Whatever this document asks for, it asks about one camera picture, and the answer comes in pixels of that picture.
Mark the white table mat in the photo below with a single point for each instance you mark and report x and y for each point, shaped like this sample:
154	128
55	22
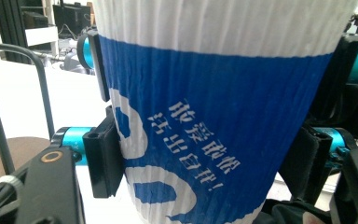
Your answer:
18	99

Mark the blue banded paper cup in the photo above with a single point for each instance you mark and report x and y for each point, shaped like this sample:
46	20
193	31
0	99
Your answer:
230	109

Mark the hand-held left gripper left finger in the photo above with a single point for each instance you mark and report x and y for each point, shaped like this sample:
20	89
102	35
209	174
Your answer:
104	155

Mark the black metal frame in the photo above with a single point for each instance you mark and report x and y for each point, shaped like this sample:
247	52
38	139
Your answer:
9	31

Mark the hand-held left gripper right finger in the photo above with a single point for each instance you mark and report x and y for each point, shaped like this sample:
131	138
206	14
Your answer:
307	161

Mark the dark monitor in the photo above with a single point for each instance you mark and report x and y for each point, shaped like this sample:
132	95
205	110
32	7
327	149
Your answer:
71	17

